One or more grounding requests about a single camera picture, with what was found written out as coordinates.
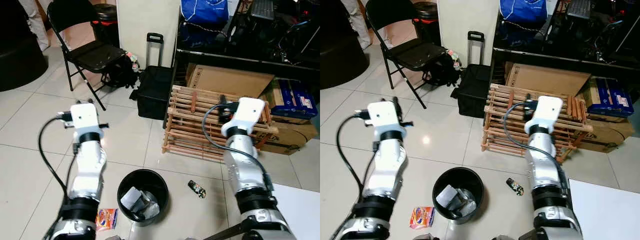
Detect open brown cardboard box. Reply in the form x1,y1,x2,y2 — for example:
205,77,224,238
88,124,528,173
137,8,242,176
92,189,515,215
186,63,276,99
505,61,592,97

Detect brown cardboard box black print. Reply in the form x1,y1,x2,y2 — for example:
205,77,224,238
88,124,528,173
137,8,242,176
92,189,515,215
257,116,319,156
575,116,636,153

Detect blue printed carton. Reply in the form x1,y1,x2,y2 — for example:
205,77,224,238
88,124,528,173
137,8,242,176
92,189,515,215
272,79,319,119
586,77,636,118

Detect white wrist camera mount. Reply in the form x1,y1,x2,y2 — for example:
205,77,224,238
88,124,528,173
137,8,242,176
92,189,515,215
366,100,407,141
70,102,106,139
221,97,266,137
525,96,564,135

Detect crumpled silver wrapper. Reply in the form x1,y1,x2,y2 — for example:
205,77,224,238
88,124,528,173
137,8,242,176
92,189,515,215
450,192,476,218
137,192,160,219

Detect person leg beige trousers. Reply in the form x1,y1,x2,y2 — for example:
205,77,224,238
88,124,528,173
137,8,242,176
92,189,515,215
19,0,52,52
340,0,373,50

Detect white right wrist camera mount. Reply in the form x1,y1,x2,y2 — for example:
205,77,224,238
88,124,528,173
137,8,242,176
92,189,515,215
221,97,266,137
525,96,564,135

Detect orange snack packet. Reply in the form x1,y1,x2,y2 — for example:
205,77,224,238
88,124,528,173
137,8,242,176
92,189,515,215
96,208,119,232
410,206,435,230

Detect black bin red band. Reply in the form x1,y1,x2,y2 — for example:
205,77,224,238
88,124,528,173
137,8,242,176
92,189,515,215
92,4,121,48
412,1,440,46

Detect large black round tub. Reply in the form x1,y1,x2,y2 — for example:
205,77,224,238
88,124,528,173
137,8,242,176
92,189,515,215
320,0,371,91
0,0,49,92

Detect white paper scrap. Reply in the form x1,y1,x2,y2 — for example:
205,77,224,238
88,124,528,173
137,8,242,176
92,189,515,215
121,186,144,210
436,185,458,207

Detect black trolley suitcase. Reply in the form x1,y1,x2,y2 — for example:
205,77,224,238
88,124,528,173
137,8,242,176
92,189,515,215
451,31,493,119
131,32,174,121

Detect black folding chair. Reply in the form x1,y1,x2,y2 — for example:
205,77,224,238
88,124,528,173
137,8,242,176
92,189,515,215
365,0,448,109
47,0,130,111

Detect black cluttered desk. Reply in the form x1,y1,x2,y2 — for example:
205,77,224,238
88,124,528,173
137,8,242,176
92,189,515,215
172,0,321,86
490,0,640,83

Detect wooden slat rack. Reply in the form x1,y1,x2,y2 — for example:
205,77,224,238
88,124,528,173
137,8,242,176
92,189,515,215
161,85,279,162
481,83,593,162

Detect small dark labelled can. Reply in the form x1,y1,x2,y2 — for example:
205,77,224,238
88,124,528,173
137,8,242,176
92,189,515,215
188,180,207,199
506,178,524,196

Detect dark grey keyboard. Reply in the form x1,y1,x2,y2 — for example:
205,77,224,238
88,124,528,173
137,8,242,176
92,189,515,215
250,0,276,21
567,0,593,20

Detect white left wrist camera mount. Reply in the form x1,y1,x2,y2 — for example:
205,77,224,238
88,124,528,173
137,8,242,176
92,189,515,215
366,100,407,141
70,102,106,139

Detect black backpack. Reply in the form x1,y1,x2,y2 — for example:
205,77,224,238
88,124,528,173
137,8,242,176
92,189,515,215
102,59,140,89
424,57,461,87

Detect blue fabric bag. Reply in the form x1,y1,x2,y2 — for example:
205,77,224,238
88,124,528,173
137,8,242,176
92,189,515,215
499,0,547,25
180,0,229,25

